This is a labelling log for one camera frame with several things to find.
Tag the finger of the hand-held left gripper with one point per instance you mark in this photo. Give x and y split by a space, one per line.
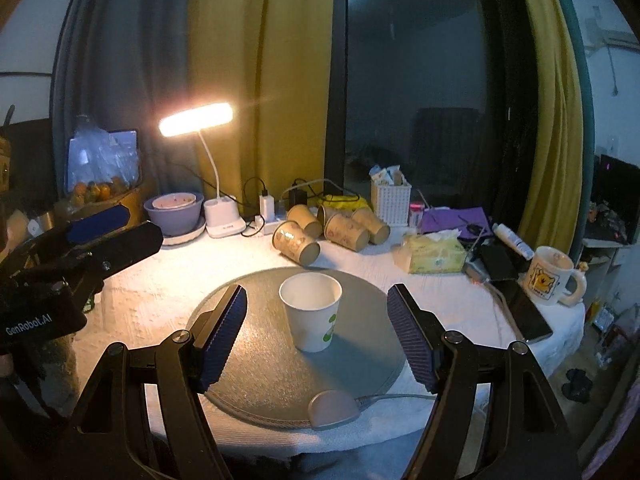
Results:
97 222
127 250

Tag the clear bag of fruit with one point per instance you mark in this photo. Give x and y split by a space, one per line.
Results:
102 160

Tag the white tube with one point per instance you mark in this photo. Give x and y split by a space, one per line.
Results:
512 241

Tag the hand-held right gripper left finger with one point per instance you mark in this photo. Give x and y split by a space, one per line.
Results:
227 340

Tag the yellow curtain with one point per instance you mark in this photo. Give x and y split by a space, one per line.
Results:
555 110
260 60

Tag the white plate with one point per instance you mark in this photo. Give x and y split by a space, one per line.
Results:
194 235

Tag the white bear mug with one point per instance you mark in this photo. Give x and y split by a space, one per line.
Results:
546 280

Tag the black slippers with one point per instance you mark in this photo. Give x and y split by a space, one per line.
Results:
577 385

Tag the brown paper cup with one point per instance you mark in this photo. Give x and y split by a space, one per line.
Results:
295 245
374 226
324 214
346 232
305 219

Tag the black power bank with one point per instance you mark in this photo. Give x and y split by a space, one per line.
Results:
499 262

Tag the yellow tissue pack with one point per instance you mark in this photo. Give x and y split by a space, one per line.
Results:
436 256

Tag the white desk lamp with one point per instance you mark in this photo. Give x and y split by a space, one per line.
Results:
225 217

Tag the grey round mat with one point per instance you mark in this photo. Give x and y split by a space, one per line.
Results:
250 390

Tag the white paper cup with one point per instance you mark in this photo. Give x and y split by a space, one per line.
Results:
312 317

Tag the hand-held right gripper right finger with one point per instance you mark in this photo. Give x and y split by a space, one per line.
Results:
409 337

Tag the purple folder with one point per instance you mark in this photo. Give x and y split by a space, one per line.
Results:
450 220

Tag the black phone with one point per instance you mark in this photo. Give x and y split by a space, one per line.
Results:
525 312

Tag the white power strip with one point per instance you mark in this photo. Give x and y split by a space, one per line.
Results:
270 226

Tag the purple bowl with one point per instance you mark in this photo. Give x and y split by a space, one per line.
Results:
172 222

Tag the black monitor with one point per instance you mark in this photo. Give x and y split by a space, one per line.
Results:
617 195

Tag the yellow plastic bag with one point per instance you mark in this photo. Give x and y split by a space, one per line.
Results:
345 204

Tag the white woven basket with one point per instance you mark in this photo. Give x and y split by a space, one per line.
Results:
391 204

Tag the grey curtain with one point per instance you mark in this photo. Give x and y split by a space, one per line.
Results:
125 60

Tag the white tablecloth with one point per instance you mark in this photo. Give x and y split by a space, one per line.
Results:
150 290

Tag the white charger plug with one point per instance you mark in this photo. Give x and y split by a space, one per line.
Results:
266 206

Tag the black charger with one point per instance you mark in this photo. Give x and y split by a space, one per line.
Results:
299 196

